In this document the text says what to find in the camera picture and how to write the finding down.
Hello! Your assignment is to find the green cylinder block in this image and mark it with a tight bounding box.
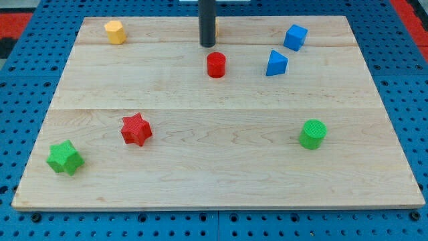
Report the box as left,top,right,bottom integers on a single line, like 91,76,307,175
299,119,328,150

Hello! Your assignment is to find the green star block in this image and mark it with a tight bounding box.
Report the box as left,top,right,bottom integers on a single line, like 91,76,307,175
46,140,85,176

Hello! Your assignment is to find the red star block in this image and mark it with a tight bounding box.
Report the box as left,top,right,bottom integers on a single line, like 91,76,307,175
120,112,152,147

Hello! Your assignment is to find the yellow hexagonal prism block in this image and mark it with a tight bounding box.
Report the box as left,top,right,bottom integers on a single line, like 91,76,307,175
104,20,126,45

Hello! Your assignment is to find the blue triangular prism block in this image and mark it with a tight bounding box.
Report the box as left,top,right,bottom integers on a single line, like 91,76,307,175
265,50,288,76

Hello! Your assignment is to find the blue cube block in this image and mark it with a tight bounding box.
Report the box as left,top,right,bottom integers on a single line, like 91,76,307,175
283,24,308,52

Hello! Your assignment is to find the red cylinder block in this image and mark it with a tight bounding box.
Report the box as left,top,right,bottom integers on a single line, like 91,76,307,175
207,52,226,78

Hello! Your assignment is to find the wooden board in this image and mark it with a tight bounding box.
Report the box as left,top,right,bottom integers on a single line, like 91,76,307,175
12,15,425,212

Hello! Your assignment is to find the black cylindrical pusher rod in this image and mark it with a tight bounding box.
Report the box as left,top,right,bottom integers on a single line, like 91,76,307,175
198,0,216,48

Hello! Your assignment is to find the yellow block behind rod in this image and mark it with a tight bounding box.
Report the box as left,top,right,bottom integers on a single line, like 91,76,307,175
215,17,219,38

